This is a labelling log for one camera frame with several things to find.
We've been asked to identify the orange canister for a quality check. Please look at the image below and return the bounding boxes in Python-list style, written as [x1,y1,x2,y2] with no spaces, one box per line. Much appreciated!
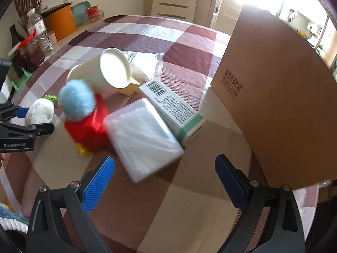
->
[42,4,77,40]

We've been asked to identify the brown cardboard box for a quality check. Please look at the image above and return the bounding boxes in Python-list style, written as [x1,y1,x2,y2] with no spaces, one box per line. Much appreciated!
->
[199,4,337,190]

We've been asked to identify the cream paper cup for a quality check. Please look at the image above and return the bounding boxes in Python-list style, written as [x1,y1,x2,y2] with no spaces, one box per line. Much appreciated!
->
[66,48,132,95]

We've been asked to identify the white plush toy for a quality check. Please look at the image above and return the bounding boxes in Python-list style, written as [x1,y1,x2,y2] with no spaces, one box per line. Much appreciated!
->
[25,98,55,125]

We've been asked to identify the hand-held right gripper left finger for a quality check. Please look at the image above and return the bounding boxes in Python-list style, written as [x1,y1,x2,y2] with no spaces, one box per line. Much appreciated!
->
[26,156,116,253]

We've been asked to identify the green white medicine box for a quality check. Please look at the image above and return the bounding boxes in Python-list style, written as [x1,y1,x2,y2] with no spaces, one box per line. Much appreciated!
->
[139,78,206,147]

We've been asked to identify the checked tablecloth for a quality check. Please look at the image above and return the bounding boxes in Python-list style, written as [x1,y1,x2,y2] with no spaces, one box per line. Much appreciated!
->
[0,15,328,253]

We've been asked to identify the cream display cabinet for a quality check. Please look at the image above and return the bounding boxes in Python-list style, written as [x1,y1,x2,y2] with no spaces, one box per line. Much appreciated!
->
[143,0,222,28]

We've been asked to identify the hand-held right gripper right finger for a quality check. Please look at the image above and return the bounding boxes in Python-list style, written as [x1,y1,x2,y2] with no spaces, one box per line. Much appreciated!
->
[214,155,306,253]

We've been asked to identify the red lid jar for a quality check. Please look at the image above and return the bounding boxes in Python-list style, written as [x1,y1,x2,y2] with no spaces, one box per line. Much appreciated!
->
[16,34,47,70]

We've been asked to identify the dark vase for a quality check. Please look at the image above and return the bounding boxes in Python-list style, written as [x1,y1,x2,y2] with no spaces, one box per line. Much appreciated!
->
[9,24,25,49]

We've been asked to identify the small green plastic stool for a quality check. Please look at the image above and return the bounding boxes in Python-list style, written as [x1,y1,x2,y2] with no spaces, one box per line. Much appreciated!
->
[8,67,32,90]

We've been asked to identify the small yellow box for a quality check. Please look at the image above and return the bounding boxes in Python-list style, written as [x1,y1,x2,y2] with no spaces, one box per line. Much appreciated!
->
[118,78,140,97]

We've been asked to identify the bagged white tissue pack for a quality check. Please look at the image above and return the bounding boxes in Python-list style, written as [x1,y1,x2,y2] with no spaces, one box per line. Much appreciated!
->
[122,50,165,82]

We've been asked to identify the teal plate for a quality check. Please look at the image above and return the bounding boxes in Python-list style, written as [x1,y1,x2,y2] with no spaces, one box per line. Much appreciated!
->
[72,1,91,26]

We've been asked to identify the red toy box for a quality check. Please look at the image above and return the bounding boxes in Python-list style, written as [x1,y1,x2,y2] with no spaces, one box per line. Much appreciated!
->
[64,93,110,159]

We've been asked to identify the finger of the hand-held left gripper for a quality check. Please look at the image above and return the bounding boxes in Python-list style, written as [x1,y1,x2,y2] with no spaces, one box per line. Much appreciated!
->
[1,104,31,122]
[1,122,55,138]

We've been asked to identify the red bowl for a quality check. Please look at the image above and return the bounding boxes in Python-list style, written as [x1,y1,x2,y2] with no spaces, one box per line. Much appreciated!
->
[86,5,100,19]

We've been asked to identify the cream wooden chair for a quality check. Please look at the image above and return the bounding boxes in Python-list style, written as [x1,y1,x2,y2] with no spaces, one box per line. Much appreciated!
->
[151,0,198,22]
[211,0,243,36]

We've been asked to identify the clear plastic water bottle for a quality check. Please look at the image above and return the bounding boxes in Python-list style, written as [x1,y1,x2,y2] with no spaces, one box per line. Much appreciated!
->
[27,8,53,58]

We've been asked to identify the blue white knit cushion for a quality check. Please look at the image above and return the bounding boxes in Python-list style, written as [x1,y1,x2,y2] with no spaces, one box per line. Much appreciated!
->
[0,202,28,234]

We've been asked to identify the blue fluffy plush ball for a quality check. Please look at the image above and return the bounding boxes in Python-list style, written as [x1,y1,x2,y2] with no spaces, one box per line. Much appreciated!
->
[58,79,96,118]

